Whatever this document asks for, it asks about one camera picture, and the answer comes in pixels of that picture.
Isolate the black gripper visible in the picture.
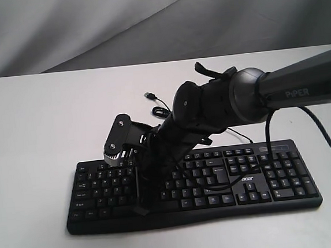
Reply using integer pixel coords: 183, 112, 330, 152
133, 123, 211, 216

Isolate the black acer keyboard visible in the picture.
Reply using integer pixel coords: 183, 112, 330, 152
66, 140, 323, 235

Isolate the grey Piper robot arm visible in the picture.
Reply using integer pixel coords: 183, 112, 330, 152
128, 50, 331, 216

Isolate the black keyboard USB cable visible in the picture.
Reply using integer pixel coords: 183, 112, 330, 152
143, 83, 254, 154

